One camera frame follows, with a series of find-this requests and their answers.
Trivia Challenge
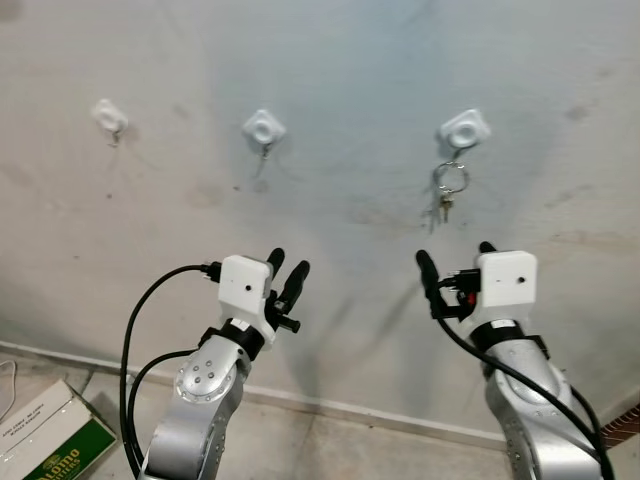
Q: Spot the red brick edging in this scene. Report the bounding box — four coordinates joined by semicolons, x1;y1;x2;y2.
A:
600;404;640;448

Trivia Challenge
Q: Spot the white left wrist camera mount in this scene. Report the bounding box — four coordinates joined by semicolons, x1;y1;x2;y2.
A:
216;255;274;332

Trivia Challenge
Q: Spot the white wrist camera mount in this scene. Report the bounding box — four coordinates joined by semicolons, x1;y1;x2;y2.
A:
216;255;274;332
470;250;539;327

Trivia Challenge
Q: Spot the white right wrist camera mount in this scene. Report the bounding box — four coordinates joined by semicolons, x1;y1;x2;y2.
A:
470;250;539;327

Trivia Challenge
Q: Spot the metal key ring with keys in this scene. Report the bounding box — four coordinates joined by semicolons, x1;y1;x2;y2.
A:
431;160;471;224

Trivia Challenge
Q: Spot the white wall hook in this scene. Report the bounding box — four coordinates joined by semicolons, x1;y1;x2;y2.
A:
437;108;492;163
91;97;130;147
242;109;288;158

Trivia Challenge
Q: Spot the short black left arm cable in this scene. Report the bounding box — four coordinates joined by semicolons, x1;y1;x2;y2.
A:
127;348;200;471

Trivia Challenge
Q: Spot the long black left arm cable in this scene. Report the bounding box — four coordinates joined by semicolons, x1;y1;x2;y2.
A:
119;262;222;476

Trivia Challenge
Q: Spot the thin white floor cable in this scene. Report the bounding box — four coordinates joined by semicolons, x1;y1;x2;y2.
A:
0;359;20;423

